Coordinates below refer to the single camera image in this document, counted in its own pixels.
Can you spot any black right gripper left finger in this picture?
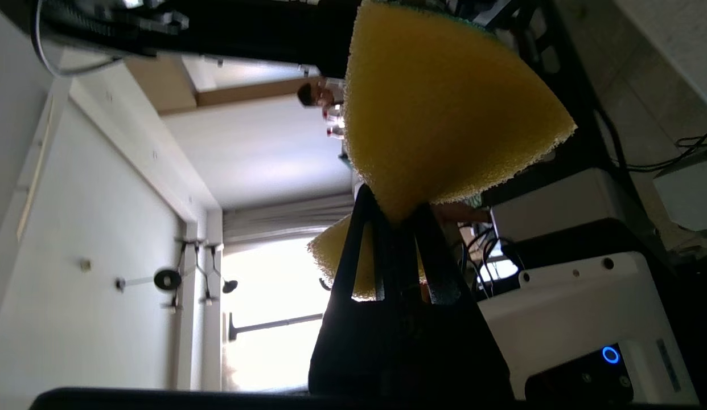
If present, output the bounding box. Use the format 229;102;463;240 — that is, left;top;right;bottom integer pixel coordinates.
308;185;410;395

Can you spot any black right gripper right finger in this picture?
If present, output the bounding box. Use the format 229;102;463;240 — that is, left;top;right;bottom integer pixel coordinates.
398;202;513;399

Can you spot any yellow and green sponge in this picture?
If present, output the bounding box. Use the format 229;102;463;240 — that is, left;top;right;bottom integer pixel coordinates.
307;0;576;301

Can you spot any white robot torso panel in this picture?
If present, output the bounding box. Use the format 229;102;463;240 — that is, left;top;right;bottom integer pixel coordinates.
478;251;700;406

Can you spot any white equipment case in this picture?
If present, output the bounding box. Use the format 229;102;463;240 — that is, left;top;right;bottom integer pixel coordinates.
490;168;624;243

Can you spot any black branched ceiling lamp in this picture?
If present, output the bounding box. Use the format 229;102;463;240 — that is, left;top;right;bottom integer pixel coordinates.
114;238;239;315

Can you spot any dark-haired person white shirt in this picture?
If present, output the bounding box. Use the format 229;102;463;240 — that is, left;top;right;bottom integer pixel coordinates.
297;79;347;110

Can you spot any thin black floor cable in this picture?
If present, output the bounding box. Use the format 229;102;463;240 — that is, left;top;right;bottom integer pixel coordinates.
618;124;707;173

